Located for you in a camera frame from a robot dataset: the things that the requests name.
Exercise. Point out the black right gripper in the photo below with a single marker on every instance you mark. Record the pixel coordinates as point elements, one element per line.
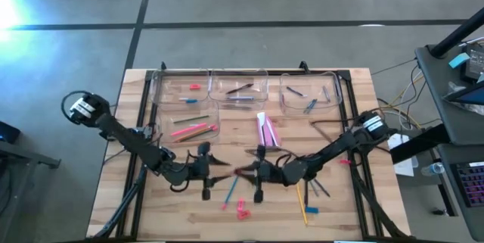
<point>270,173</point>

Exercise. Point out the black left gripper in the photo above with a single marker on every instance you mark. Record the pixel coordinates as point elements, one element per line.
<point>204,171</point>

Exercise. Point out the red crayon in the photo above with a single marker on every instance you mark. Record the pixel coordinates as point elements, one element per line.
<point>236,172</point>
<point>283,101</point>

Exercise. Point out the blue pencil pink eraser cap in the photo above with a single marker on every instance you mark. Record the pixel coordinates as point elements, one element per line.
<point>228,195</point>

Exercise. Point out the pink rubber eraser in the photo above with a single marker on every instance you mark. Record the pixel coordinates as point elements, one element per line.
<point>244,215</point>
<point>240,205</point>

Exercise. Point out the orange pencil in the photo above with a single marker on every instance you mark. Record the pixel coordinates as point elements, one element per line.
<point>204,130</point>
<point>185,138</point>

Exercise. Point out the green pencil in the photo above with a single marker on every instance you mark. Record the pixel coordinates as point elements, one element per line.
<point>191,119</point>

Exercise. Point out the black crayon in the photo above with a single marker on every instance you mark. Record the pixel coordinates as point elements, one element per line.
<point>306,197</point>

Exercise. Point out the yellow pencil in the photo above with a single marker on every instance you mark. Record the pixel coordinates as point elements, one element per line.
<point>302,207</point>

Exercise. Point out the purple and black pen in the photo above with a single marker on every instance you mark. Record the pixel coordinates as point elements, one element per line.
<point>236,106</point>

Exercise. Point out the grey purple pen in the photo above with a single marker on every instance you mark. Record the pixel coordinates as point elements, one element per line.
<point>242,98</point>

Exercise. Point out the dark grey pen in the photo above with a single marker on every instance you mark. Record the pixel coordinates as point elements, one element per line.
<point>324,190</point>

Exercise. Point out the red eraser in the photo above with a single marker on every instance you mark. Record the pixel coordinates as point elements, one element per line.
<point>194,86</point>

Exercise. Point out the dark blue pen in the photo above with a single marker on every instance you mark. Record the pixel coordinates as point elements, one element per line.
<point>311,106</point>

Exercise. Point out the blue marker pen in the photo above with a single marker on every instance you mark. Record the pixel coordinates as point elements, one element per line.
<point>294,91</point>

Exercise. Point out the grey crayon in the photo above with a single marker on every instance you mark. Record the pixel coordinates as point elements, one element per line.
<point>326,94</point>

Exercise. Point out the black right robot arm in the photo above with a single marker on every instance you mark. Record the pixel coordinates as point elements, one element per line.
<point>332,148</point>

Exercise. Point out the clear plastic bin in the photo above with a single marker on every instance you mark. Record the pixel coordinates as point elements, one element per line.
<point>257,80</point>
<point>166,129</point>
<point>314,84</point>
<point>166,84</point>

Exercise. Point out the white paper sheet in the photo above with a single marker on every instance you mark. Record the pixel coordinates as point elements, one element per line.
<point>406,167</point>

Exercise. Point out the black desk leg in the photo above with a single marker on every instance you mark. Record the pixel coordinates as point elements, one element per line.
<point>419,144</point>

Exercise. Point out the clear water bottle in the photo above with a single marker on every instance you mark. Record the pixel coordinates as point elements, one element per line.
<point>433,169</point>

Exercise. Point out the black furniture base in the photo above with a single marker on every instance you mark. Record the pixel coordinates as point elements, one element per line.
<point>34,157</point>

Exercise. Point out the grey side desk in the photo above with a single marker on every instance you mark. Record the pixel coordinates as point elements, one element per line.
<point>453,129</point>

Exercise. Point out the black device box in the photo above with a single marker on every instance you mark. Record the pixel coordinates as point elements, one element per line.
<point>7,133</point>

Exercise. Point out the black keyboard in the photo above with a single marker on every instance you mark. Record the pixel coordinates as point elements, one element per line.
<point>470,184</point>

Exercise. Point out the dark laptop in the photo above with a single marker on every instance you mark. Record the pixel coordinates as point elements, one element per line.
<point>470,95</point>

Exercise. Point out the light blue sticky note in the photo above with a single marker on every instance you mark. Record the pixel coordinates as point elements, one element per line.
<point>458,60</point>

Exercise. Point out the black power adapter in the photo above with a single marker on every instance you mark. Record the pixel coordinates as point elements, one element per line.
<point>475,65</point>

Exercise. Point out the black pole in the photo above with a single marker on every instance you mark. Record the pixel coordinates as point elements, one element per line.
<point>459,33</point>

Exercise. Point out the black aluminium frame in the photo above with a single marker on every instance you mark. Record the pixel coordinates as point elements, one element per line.
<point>140,197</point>

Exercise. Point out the pink marker near frame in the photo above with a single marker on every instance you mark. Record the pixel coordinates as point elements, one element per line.
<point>345,161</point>

